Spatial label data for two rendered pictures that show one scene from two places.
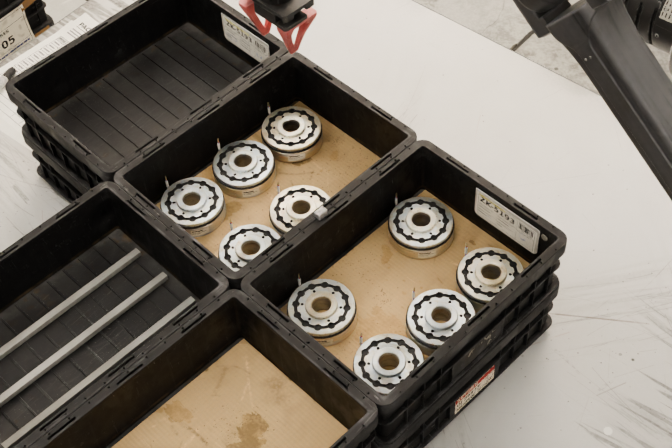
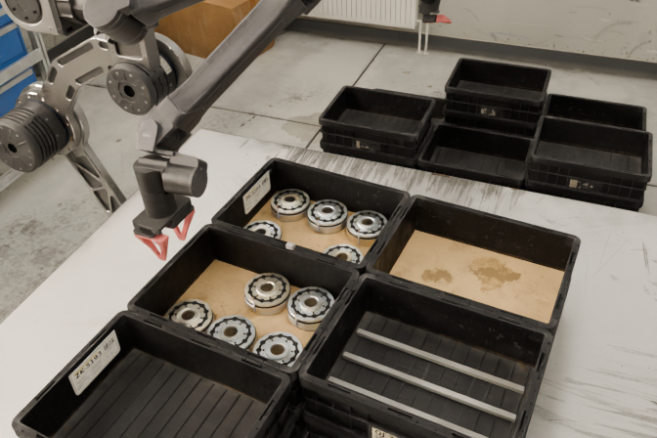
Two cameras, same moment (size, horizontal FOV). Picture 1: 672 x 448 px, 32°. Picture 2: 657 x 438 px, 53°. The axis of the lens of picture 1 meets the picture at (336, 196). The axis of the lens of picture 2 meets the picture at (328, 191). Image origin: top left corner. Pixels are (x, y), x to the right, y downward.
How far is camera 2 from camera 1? 1.83 m
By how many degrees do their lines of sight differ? 74
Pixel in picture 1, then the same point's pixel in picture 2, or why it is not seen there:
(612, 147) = not seen: hidden behind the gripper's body
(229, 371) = not seen: hidden behind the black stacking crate
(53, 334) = (422, 406)
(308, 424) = (415, 254)
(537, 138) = (134, 253)
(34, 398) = (477, 393)
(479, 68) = (63, 293)
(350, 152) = (197, 291)
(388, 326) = (335, 240)
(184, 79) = (123, 425)
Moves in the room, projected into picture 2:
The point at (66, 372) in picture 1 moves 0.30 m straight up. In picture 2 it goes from (448, 383) to (460, 272)
